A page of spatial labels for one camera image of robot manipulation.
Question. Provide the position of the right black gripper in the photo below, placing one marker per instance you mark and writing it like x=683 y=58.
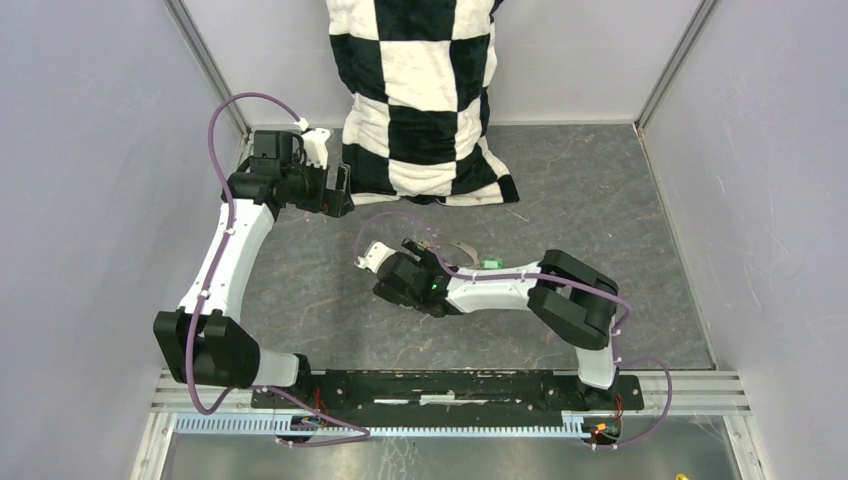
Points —
x=429 y=263

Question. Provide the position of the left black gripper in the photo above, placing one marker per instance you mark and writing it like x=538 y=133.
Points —
x=335 y=203

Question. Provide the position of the large metal keyring plate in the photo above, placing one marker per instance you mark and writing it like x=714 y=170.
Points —
x=454 y=252

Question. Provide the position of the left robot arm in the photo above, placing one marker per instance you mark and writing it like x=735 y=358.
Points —
x=202 y=339

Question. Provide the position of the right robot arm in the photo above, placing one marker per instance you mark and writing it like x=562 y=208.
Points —
x=574 y=300

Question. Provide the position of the black white checkered blanket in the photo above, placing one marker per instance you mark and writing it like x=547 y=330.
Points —
x=418 y=73

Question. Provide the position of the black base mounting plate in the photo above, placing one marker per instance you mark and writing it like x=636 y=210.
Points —
x=454 y=398

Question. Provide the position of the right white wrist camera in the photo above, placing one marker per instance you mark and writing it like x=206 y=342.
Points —
x=374 y=256

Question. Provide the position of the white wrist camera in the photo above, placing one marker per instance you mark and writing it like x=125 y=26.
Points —
x=374 y=256
x=315 y=147

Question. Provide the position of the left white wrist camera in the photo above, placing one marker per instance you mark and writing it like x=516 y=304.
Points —
x=315 y=147

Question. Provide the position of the grey slotted cable duct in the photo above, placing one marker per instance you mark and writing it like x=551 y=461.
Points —
x=288 y=425

